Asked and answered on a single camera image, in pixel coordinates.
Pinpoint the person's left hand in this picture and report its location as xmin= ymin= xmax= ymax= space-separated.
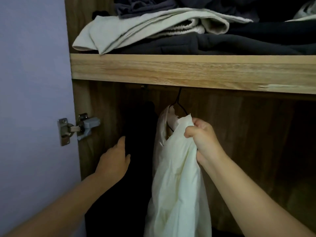
xmin=95 ymin=136 xmax=131 ymax=186

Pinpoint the person's right hand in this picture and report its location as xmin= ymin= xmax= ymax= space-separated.
xmin=184 ymin=118 xmax=227 ymax=169

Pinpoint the black leather jacket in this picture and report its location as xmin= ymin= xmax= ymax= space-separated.
xmin=85 ymin=101 xmax=160 ymax=237

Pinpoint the black wire hanger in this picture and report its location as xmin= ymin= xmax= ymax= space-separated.
xmin=169 ymin=87 xmax=189 ymax=132

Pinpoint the cream padded jacket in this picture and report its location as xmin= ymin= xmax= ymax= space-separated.
xmin=144 ymin=106 xmax=213 ymax=237

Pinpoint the lilac wardrobe door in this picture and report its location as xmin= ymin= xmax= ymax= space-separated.
xmin=0 ymin=0 xmax=316 ymax=237

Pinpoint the stack of dark clothes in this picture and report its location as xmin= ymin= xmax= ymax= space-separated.
xmin=71 ymin=0 xmax=316 ymax=56

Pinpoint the person's right forearm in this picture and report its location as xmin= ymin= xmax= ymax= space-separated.
xmin=205 ymin=151 xmax=314 ymax=237

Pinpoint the person's left forearm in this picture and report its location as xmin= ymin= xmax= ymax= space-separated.
xmin=4 ymin=172 xmax=112 ymax=237

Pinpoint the metal door hinge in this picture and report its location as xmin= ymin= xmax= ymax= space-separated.
xmin=57 ymin=113 xmax=101 ymax=147

